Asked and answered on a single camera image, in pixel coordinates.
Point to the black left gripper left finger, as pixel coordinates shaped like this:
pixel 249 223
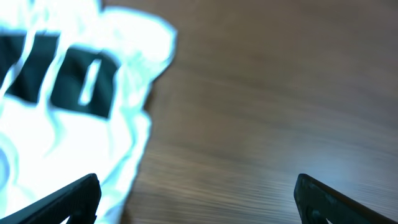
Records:
pixel 75 203

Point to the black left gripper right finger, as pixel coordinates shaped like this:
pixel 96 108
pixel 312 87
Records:
pixel 318 203

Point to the white t-shirt with black print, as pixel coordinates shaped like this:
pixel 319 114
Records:
pixel 75 76

